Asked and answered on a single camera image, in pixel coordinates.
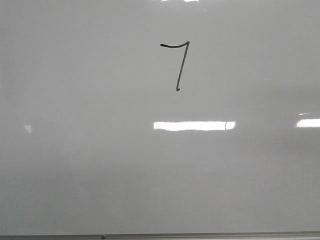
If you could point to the white whiteboard with aluminium frame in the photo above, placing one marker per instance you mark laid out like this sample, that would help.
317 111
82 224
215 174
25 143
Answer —
151 116

